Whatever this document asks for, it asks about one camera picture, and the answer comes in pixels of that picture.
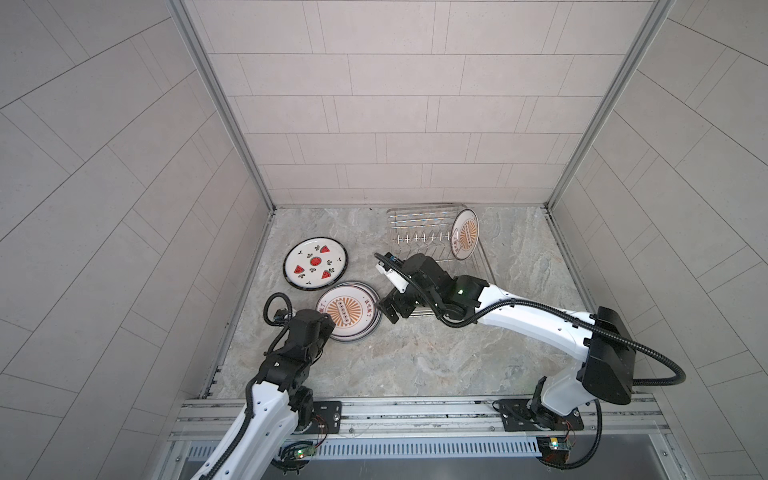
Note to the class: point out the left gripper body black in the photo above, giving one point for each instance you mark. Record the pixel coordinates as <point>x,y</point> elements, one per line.
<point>324,332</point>

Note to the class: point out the white plate orange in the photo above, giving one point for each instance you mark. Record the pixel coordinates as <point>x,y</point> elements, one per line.
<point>464,236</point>

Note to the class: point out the white blue-rim watermelon plate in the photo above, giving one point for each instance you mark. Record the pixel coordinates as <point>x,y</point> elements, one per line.
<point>315,263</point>

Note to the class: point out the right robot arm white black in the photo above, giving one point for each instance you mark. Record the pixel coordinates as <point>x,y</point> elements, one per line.
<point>602,364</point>

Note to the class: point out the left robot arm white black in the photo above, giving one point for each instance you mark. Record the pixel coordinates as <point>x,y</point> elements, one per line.
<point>277,402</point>

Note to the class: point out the left circuit board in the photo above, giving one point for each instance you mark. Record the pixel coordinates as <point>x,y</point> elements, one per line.
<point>298,451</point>

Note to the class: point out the circuit board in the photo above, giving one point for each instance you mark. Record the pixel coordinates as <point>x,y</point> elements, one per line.
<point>298,451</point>
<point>554,449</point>

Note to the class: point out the right circuit board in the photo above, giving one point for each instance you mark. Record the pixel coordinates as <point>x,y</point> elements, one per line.
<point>554,449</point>

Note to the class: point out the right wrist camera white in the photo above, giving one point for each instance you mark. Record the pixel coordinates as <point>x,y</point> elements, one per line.
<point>397,280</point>

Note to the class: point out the steel wire dish rack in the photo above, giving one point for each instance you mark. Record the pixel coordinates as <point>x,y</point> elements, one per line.
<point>426,229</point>

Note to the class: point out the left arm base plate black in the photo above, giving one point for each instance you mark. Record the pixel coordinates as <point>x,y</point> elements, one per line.
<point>325,418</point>

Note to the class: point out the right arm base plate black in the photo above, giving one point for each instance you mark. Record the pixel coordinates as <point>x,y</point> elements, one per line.
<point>516,416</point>

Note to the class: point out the aluminium mounting rail frame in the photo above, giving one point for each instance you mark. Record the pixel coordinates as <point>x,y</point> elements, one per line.
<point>427,427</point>

